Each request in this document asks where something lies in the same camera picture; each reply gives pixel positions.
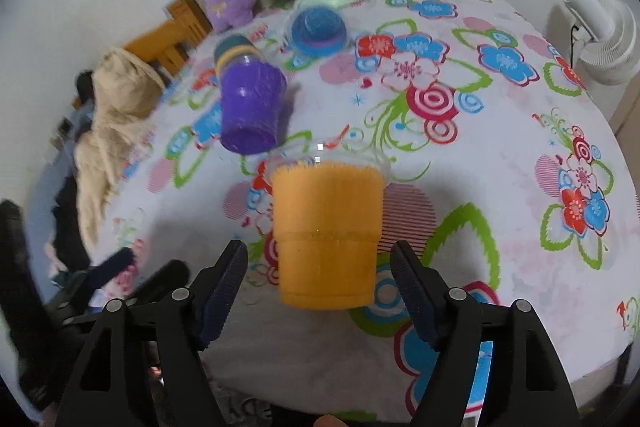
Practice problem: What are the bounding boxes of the beige quilted jacket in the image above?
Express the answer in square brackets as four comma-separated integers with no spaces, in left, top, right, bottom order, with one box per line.
[75,48,165,251]

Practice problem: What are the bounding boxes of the blue plastic cup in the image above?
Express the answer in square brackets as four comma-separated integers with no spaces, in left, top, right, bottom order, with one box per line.
[285,4,348,58]

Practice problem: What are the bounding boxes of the wooden chair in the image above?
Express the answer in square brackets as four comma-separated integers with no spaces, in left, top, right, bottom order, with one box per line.
[124,0,213,76]

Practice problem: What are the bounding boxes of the purple plastic cup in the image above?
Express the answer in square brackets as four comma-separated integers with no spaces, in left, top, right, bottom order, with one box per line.
[219,54,286,155]

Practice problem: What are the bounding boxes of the white standing fan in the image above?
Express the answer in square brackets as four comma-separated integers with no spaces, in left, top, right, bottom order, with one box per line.
[562,0,639,86]

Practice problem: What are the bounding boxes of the teal and yellow tumbler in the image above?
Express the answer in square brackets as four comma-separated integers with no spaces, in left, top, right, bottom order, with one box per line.
[214,34,264,77]

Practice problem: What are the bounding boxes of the orange plastic cup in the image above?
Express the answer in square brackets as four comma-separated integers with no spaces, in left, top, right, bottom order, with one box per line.
[269,150,387,311]

